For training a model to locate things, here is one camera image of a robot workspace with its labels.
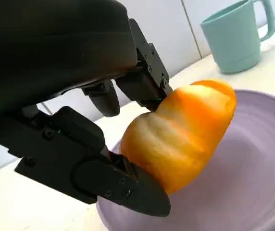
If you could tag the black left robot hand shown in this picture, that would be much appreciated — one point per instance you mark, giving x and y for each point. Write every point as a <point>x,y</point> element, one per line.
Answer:
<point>43,48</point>

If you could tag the orange white toy bread roll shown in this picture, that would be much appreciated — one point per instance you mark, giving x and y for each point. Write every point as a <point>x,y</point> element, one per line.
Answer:
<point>180,134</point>

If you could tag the pale green mug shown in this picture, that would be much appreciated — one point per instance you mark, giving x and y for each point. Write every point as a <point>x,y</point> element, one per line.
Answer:
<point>233,43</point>

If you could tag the lilac plate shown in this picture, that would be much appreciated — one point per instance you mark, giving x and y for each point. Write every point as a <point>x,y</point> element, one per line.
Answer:
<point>248,168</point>

